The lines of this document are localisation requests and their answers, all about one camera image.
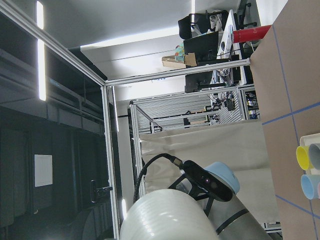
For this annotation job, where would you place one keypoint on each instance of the blue plastic cup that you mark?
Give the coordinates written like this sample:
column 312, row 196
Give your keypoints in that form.
column 309, row 184

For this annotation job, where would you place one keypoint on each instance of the pale cream plastic cup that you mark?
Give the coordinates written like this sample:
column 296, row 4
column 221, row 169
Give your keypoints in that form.
column 166, row 214

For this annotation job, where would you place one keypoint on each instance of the red cylinder tube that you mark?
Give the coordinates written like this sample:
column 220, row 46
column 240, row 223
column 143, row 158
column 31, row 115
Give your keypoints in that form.
column 250, row 34

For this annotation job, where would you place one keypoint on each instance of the grey plastic cup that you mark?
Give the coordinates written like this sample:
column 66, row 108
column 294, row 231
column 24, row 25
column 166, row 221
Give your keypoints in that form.
column 314, row 155

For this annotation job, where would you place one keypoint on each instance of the pink plastic cup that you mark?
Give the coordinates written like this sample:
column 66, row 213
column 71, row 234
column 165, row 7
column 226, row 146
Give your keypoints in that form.
column 318, row 190

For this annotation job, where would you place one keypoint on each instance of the yellow plastic cup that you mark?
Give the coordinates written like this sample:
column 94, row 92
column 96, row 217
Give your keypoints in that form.
column 302, row 156

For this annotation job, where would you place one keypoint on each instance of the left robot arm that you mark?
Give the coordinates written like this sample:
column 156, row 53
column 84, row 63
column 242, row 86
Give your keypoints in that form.
column 230, row 220

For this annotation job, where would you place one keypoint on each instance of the cream plastic tray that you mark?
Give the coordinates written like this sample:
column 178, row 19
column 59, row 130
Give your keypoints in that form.
column 307, row 140

